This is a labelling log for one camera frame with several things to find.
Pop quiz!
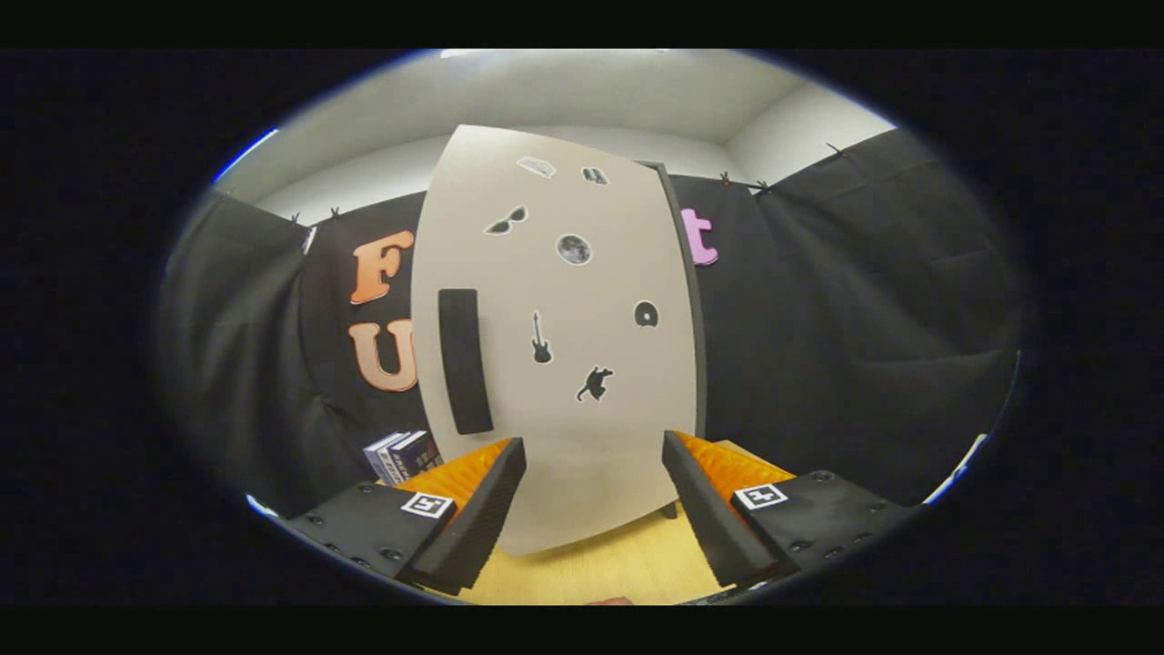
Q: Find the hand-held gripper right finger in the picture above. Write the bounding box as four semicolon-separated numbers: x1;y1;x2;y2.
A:
662;431;921;589

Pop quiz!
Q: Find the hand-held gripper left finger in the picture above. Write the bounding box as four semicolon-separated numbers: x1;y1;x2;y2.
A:
284;437;527;595

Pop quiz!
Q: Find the white cabinet door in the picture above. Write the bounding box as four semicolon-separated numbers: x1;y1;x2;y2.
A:
411;125;699;556

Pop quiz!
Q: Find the black door handle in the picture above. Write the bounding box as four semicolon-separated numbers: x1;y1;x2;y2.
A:
438;288;495;436

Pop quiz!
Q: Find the dark grey cabinet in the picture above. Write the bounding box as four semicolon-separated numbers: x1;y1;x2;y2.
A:
637;161;709;519

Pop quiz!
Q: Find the black backdrop cloth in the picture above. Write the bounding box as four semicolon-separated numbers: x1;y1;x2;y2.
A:
156;127;1024;519

